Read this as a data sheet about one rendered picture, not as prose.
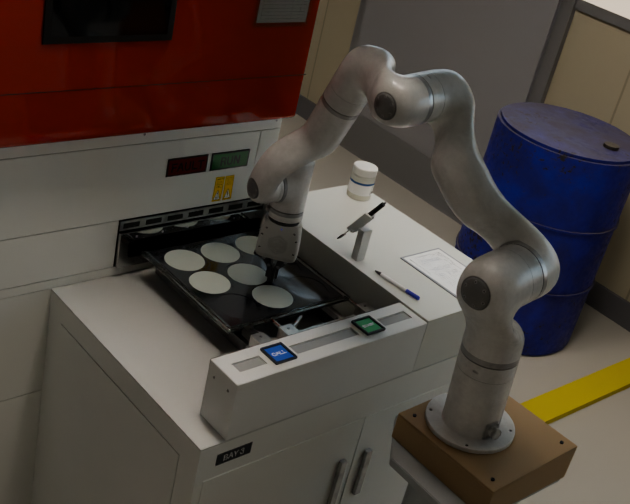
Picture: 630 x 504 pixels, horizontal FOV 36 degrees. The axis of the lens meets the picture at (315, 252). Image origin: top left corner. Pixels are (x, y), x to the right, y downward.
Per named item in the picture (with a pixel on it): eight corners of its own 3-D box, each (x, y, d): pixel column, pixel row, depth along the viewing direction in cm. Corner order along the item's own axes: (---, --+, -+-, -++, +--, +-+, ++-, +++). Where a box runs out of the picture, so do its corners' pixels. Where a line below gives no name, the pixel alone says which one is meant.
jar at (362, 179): (341, 192, 272) (348, 161, 267) (358, 188, 276) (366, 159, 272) (357, 203, 268) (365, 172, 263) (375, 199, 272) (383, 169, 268)
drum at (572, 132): (596, 336, 430) (675, 150, 387) (517, 373, 389) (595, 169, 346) (491, 270, 466) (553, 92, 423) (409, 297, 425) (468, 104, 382)
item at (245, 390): (198, 413, 196) (209, 358, 190) (385, 350, 232) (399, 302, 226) (225, 441, 191) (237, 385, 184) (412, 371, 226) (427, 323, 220)
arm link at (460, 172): (488, 322, 184) (535, 298, 195) (535, 301, 175) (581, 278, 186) (376, 93, 190) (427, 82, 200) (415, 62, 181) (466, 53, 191)
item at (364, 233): (339, 250, 241) (351, 204, 234) (350, 248, 243) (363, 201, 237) (355, 262, 237) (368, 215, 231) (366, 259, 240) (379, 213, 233)
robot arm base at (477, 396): (532, 440, 199) (556, 368, 190) (463, 464, 189) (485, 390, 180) (474, 387, 213) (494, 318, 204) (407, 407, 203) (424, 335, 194)
